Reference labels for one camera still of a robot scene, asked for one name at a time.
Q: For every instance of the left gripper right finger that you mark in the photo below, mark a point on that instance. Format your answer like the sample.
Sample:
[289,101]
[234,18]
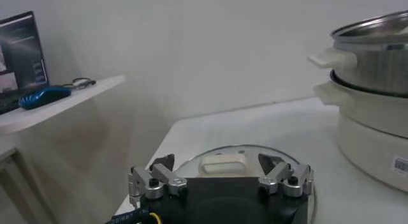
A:
[287,180]

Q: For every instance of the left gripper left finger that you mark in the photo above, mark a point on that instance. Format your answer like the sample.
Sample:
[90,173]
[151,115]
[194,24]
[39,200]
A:
[157,182]

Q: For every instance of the stainless steel steamer basket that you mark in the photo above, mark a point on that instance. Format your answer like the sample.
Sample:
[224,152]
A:
[382,69]

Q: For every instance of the white electric cooker base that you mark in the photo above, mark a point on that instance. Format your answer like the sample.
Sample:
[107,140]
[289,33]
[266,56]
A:
[376,148]

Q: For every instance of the white side table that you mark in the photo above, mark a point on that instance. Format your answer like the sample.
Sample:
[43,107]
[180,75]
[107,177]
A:
[63,99]

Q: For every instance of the blue computer mouse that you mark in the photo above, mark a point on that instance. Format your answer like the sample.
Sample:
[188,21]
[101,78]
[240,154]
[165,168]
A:
[44,96]

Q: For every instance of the black laptop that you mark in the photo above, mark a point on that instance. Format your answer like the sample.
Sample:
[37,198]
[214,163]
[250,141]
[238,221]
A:
[22,53]

